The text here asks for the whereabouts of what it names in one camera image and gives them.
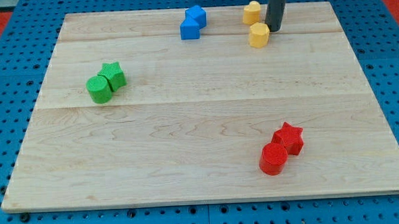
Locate green cylinder block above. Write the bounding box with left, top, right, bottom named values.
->
left=86, top=75, right=113, bottom=104

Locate yellow hexagon block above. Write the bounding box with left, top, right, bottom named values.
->
left=248, top=22, right=270, bottom=48

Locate blue pentagon block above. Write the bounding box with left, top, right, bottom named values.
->
left=180, top=17, right=200, bottom=40

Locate red star block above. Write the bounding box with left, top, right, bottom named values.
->
left=272, top=121, right=304, bottom=156

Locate green star block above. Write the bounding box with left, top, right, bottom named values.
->
left=97, top=61, right=127, bottom=92

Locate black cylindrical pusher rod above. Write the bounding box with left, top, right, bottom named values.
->
left=265, top=0, right=286, bottom=32

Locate red cylinder block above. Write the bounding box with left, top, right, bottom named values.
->
left=259, top=142, right=288, bottom=175

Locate blue cube block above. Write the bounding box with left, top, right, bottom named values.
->
left=185, top=5, right=207, bottom=28

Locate light wooden board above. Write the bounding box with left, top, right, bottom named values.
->
left=1, top=2, right=399, bottom=213

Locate yellow heart block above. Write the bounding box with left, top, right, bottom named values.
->
left=242, top=1, right=261, bottom=26

